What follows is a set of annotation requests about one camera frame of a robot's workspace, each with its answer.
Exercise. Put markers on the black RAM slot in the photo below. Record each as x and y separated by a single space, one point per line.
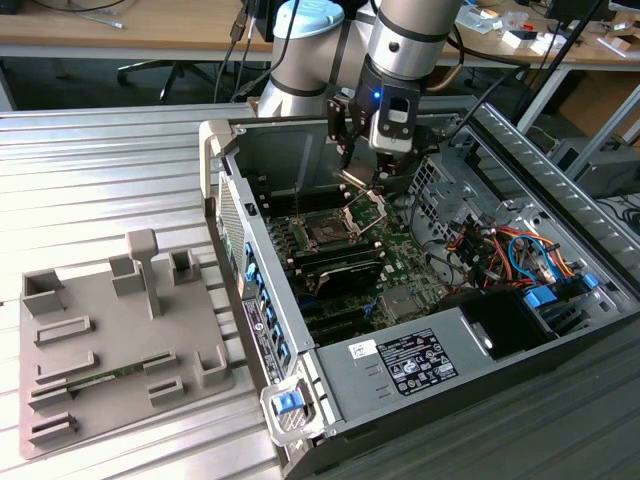
320 193
320 206
320 202
320 198

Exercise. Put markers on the blue case latch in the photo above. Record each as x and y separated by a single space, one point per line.
287 404

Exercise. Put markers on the grey power supply unit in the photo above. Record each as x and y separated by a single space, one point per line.
345 390

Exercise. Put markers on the clear plastic bag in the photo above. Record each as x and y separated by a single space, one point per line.
480 20

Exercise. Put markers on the black monitor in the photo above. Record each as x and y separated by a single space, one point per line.
565 9

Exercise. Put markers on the black tripod pole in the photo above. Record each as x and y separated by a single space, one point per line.
560 59

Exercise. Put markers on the small cardboard box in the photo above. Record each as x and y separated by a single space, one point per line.
620 46

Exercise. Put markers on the blue disk carrier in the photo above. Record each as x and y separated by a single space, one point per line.
540 299

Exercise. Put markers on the blue expansion slot clip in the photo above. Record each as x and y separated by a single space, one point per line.
270 315
251 275
285 351
265 298
278 331
248 250

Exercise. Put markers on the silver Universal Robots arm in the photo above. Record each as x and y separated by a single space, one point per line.
400 45

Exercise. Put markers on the black narrow case label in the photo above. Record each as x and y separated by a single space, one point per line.
260 340

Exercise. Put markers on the green RAM stick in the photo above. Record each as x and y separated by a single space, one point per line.
107 376

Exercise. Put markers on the black office chair base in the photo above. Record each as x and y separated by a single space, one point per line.
175 65

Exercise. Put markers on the white paper sticker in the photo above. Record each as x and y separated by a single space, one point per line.
362 348

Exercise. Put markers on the wooden desk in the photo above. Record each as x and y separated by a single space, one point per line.
150 30

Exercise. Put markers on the black graphics card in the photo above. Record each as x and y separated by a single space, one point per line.
350 280

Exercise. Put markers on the large brown cardboard box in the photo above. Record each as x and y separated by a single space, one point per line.
600 100

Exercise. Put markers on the CPU socket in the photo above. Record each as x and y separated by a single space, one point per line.
325 232

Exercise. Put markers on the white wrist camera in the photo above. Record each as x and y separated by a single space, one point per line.
395 120

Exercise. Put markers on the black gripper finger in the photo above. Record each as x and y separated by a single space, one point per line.
345 130
392 162

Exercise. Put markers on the blue plastic tab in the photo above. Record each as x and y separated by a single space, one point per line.
590 280

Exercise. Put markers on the green motherboard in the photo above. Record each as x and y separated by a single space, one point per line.
405 270

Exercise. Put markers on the open grey PC case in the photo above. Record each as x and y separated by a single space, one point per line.
272 260

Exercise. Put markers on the silver-topped CPU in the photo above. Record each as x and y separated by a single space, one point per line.
359 176

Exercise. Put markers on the black rating label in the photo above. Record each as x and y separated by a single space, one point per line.
420 360

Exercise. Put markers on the grey computer box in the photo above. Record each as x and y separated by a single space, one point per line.
600 167

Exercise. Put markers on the metal drive cage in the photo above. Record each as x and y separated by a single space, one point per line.
465 195

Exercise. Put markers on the small white box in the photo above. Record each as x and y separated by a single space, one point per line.
542 45
520 39

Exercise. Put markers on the grey parts rack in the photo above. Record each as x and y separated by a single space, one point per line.
125 325

